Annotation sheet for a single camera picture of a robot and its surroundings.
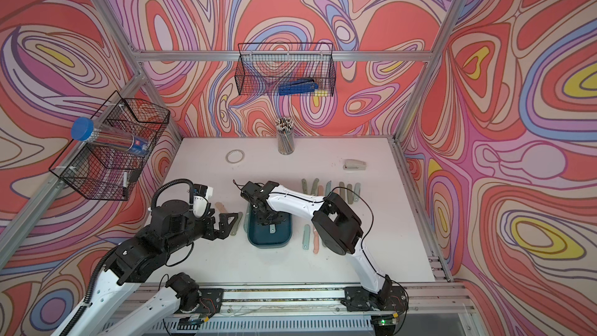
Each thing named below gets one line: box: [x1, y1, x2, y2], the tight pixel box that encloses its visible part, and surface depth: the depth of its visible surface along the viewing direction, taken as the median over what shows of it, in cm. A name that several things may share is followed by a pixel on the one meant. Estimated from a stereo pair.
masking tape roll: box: [225, 149, 245, 165], surface depth 115 cm
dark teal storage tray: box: [243, 202, 294, 249], surface depth 88 cm
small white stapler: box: [342, 158, 367, 171], surface depth 109 cm
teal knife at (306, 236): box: [302, 224, 311, 251], surface depth 88 cm
